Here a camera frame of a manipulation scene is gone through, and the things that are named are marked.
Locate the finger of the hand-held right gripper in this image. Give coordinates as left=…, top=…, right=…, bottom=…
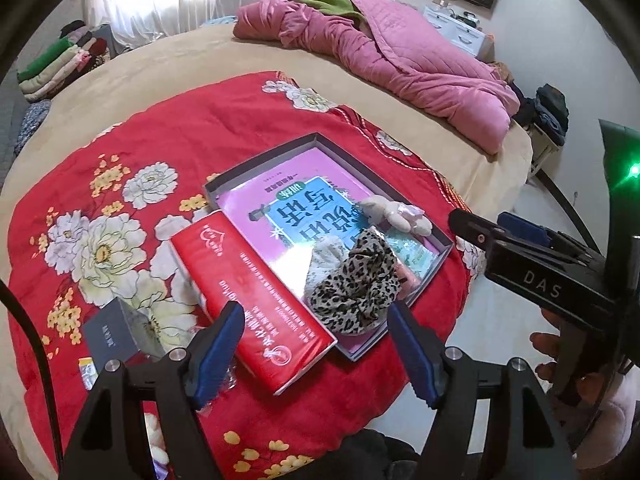
left=447, top=208, right=502, bottom=257
left=497, top=211, right=547, bottom=244

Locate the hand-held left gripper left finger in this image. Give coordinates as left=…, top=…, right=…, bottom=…
left=62, top=301, right=246, bottom=480

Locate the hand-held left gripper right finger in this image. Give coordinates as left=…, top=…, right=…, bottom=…
left=387, top=300, right=576, bottom=480

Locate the plush toy with pink bow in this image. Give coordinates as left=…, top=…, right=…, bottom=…
left=360, top=195, right=433, bottom=237

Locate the leopard print scrunchie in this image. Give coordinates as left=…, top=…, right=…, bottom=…
left=307, top=227, right=401, bottom=336

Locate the white lace cloth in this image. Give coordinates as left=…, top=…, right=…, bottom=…
left=305, top=237, right=351, bottom=301

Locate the grey cardboard box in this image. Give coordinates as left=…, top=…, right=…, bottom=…
left=202, top=132, right=456, bottom=362

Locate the person's right forearm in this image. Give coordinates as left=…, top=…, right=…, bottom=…
left=575, top=375, right=633, bottom=468

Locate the person's right hand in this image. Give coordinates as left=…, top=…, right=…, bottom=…
left=530, top=309, right=603, bottom=408

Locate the white stool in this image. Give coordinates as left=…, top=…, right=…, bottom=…
left=527, top=125, right=561, bottom=176

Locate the person's dark clothing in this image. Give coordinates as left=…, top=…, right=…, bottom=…
left=360, top=430, right=426, bottom=480

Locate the dark blue small box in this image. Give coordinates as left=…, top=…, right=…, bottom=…
left=82, top=297, right=166, bottom=376

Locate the pile of dark clothes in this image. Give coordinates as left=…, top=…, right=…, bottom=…
left=520, top=84, right=571, bottom=146

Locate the yellow packet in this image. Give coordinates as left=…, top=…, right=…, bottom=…
left=77, top=357, right=98, bottom=391

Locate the pink book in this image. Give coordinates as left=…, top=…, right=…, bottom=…
left=220, top=147, right=441, bottom=356

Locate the pink quilt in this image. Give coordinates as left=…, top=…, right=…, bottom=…
left=232, top=0, right=521, bottom=156

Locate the white drawer cabinet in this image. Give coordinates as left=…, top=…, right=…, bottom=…
left=422, top=2, right=488, bottom=53

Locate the red floral blanket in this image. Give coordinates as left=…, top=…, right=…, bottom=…
left=7, top=71, right=493, bottom=480

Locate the beige bed cover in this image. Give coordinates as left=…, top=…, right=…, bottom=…
left=0, top=22, right=533, bottom=461

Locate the blue patterned cloth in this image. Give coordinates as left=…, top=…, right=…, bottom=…
left=14, top=100, right=53, bottom=156

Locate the stack of folded clothes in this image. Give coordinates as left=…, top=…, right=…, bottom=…
left=17, top=20, right=118, bottom=103

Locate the black cable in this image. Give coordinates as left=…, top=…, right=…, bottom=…
left=0, top=285, right=63, bottom=461
left=532, top=167, right=601, bottom=256

